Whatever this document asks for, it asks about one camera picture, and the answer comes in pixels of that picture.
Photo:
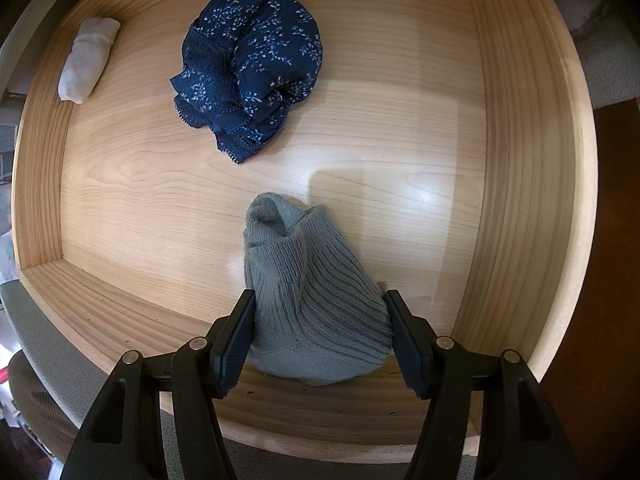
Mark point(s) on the wooden drawer with grey front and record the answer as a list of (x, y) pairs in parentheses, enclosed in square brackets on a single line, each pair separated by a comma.
[(400, 160)]

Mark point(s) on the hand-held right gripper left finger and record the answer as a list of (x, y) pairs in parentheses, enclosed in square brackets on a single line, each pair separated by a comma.
[(235, 350)]

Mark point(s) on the navy floral underwear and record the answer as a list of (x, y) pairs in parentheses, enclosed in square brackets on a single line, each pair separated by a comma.
[(260, 60)]

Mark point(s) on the grey knitted sock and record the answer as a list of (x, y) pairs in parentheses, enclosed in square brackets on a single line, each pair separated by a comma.
[(305, 300)]

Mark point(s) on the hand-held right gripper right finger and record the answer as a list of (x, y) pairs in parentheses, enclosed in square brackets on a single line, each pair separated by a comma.
[(410, 350)]

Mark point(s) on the small white cloth roll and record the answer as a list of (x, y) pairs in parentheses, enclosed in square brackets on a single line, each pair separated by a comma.
[(85, 60)]

